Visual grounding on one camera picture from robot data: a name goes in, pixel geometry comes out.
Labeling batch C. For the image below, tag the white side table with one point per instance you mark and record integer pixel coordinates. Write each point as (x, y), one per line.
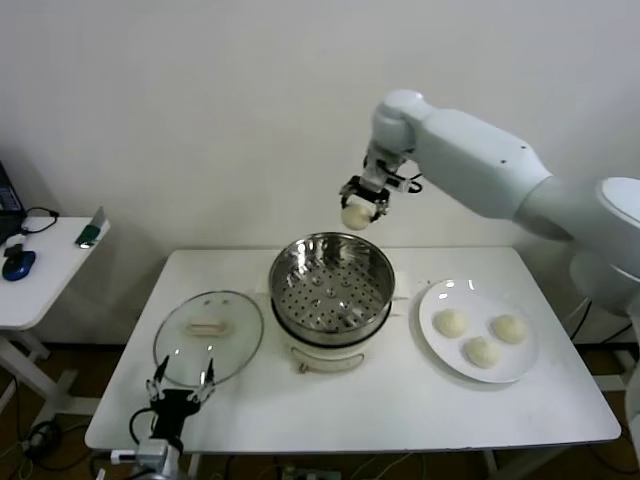
(50, 280)

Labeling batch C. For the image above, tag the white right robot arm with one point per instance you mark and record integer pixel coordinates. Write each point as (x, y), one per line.
(475, 155)

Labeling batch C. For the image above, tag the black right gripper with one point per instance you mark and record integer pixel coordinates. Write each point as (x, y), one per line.
(371, 189)

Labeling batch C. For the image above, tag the perforated steel steamer basket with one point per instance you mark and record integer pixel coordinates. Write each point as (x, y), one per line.
(300, 260)

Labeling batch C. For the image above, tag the black laptop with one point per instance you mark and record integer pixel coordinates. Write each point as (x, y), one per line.
(7, 200)

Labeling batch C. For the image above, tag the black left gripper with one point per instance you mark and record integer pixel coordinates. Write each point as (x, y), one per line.
(172, 412)

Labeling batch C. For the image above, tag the cream electric cooker base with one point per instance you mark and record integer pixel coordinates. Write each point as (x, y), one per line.
(325, 357)

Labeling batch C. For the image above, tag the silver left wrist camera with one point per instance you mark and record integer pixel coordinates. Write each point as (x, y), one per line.
(150, 450)

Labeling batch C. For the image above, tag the white round plate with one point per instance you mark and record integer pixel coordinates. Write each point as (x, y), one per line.
(450, 360)

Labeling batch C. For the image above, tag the white steamed baozi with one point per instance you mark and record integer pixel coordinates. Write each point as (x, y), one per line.
(356, 219)
(450, 323)
(481, 352)
(510, 328)

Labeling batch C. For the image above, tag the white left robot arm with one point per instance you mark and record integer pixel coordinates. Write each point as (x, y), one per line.
(172, 467)

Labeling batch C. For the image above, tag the blue computer mouse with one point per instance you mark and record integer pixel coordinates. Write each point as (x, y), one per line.
(17, 267)

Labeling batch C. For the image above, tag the white power strip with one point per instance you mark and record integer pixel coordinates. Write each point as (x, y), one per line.
(310, 474)

